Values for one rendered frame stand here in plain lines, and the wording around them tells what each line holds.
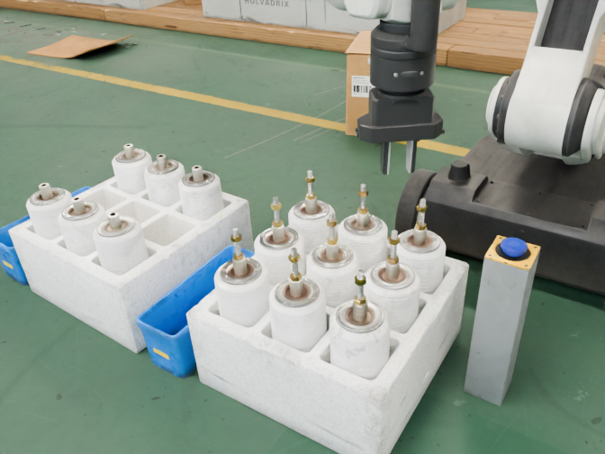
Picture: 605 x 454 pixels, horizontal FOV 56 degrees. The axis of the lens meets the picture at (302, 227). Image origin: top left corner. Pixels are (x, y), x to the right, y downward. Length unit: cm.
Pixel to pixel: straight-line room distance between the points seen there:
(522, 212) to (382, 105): 60
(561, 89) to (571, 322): 51
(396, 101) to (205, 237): 63
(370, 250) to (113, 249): 50
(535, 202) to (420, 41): 71
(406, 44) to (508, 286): 42
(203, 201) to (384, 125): 60
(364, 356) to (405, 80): 41
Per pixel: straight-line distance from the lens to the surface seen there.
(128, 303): 119
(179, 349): 113
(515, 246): 95
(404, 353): 95
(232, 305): 100
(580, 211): 136
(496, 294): 98
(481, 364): 109
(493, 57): 280
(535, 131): 112
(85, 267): 124
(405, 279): 97
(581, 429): 116
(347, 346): 89
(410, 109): 81
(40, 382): 129
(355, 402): 92
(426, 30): 74
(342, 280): 100
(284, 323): 94
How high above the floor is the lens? 85
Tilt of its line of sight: 33 degrees down
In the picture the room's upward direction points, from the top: 3 degrees counter-clockwise
